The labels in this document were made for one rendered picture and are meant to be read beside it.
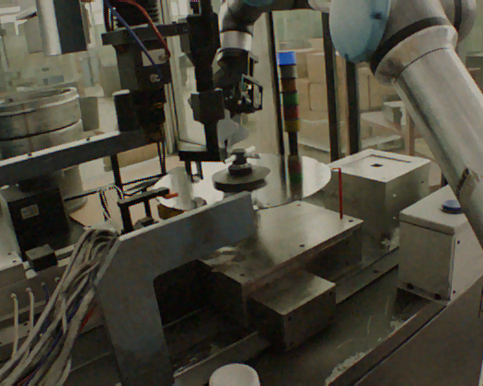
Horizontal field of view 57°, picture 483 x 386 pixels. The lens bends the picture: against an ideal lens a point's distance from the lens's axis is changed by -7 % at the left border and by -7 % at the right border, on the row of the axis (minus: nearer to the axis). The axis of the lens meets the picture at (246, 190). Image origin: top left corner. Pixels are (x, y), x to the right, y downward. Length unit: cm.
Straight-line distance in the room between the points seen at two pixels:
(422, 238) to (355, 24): 40
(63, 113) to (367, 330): 98
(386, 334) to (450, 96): 40
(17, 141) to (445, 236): 108
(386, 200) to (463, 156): 48
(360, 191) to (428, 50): 52
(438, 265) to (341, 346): 22
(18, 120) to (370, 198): 91
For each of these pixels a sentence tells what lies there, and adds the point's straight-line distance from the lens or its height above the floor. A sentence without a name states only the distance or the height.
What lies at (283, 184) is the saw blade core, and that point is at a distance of 84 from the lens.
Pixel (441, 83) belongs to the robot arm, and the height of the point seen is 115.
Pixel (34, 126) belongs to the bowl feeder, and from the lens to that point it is 136.
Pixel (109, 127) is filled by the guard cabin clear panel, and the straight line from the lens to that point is 191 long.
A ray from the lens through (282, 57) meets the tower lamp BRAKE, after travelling 112.
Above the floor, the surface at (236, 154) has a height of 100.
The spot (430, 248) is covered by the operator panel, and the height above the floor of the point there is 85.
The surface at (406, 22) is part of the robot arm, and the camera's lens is 58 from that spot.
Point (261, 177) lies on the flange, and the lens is 86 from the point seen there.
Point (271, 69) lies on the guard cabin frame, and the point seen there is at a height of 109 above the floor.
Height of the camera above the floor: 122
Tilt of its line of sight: 19 degrees down
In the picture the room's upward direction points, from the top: 6 degrees counter-clockwise
